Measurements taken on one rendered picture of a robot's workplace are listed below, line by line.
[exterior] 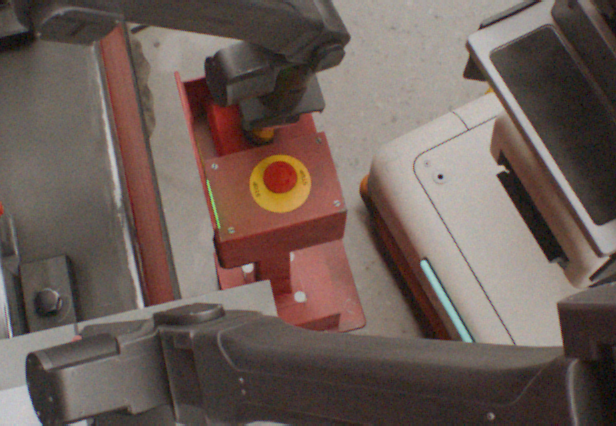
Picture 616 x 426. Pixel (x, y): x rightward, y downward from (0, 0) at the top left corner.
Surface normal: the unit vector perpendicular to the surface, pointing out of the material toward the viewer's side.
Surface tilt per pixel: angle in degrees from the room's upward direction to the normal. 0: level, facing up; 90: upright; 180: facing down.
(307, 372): 61
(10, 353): 0
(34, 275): 0
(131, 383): 35
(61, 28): 93
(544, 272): 0
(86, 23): 93
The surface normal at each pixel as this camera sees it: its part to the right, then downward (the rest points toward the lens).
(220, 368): -0.80, 0.18
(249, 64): 0.18, -0.33
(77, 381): 0.47, -0.04
